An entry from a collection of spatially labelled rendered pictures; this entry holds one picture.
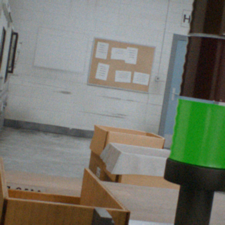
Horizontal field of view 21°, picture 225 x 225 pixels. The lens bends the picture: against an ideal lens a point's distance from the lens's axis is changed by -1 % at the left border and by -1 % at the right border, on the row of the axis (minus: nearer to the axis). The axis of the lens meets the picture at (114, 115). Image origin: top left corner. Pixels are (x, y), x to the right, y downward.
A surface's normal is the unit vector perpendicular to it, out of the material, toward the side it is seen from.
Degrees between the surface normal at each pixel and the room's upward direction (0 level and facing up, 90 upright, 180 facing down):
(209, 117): 104
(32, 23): 90
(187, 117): 76
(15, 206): 90
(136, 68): 90
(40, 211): 90
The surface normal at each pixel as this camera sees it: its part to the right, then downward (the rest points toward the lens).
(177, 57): 0.15, 0.07
